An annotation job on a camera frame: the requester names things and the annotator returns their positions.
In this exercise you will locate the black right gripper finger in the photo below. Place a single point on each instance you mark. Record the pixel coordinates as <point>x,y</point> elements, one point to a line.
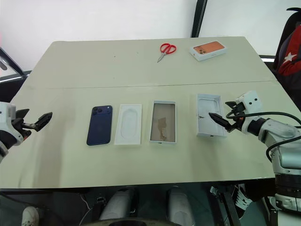
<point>231,104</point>
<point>218,118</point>

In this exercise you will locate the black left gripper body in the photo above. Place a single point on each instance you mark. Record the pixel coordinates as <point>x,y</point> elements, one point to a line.
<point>23,128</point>

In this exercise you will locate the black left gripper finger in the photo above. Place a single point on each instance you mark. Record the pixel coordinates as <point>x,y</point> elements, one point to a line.
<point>44,120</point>
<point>23,112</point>

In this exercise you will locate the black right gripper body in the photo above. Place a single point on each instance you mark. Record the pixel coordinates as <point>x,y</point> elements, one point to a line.
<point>238,117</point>

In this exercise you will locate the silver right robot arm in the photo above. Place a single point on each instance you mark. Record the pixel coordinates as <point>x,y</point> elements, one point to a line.
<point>282,131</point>

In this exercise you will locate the white phone box lid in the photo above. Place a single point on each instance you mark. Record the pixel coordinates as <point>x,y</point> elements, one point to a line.
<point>210,115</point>

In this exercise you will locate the white phone box base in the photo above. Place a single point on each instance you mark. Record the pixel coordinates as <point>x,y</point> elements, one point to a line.
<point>163,122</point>

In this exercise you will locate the orange printed phone box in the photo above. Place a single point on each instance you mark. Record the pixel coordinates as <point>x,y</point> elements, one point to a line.
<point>208,50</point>

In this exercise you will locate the black metal stand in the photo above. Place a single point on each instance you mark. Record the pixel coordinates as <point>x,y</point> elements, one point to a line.
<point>14,70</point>

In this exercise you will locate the dark blue smartphone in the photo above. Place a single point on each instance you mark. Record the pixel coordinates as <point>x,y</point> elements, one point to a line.
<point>99,126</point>

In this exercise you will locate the red jacket with white star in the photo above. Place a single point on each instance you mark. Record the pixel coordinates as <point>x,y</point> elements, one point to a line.
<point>291,58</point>

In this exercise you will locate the white black striped shoe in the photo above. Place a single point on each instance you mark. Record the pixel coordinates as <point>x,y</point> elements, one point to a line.
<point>242,199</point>

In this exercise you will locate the white moulded tray insert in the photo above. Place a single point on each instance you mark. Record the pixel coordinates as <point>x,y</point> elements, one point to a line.
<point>129,124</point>

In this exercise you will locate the black table leg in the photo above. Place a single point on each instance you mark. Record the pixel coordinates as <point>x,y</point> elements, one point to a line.
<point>229,207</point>

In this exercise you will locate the black office chair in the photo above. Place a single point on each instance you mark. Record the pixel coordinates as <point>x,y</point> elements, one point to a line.
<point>285,28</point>

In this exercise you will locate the white right robot leg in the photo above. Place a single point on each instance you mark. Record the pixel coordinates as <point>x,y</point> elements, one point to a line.
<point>179,204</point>

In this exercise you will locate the white robot leg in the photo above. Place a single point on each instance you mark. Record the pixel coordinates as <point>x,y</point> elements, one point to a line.
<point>118,204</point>
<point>179,204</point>

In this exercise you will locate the white left robot leg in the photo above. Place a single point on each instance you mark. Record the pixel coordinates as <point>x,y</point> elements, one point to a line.
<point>118,204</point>

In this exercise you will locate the dark rounded robot torso edge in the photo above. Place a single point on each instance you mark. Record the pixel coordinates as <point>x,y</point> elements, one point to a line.
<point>134,222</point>

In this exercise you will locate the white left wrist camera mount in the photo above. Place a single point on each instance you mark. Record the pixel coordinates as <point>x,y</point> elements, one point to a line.
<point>6,122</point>

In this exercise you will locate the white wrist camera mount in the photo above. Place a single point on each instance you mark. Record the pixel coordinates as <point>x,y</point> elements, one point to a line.
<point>6,122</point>
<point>251,100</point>

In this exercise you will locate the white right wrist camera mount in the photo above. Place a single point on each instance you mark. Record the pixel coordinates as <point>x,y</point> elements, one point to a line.
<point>251,100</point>

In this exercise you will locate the black vertical post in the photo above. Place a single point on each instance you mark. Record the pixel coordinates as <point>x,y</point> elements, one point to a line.
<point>198,17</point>

